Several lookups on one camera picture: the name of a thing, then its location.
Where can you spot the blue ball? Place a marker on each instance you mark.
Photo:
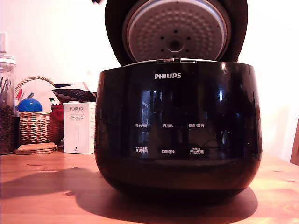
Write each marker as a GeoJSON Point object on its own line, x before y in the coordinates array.
{"type": "Point", "coordinates": [29, 105]}

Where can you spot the white Porlex box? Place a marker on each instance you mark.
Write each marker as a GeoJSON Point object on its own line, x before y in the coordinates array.
{"type": "Point", "coordinates": [78, 130]}

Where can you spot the stack of cork coasters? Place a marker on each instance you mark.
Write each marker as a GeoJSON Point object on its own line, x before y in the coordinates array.
{"type": "Point", "coordinates": [36, 149]}

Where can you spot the white paper card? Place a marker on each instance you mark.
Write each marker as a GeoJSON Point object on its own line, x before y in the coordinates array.
{"type": "Point", "coordinates": [39, 89]}

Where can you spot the black rice cooker lid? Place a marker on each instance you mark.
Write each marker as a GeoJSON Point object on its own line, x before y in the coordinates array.
{"type": "Point", "coordinates": [114, 32]}

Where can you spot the black Philips rice cooker body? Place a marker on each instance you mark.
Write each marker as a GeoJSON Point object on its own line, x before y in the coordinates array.
{"type": "Point", "coordinates": [177, 177]}

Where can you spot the dark dotted patterned cloth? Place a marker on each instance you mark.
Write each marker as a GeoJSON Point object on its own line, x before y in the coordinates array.
{"type": "Point", "coordinates": [76, 94]}

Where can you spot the glass jar of coffee beans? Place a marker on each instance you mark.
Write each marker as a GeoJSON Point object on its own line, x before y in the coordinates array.
{"type": "Point", "coordinates": [7, 126]}

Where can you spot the red fabric pouch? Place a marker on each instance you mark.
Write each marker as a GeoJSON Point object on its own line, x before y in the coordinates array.
{"type": "Point", "coordinates": [58, 116]}

